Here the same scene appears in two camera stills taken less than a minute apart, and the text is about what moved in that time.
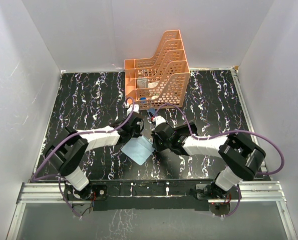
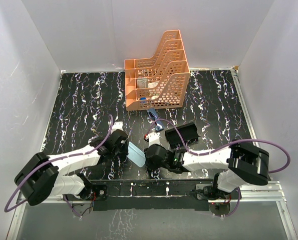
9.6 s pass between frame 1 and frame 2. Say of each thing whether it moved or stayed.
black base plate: stayed
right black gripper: moved
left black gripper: moved
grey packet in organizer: stayed
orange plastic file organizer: stayed
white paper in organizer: stayed
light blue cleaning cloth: moved
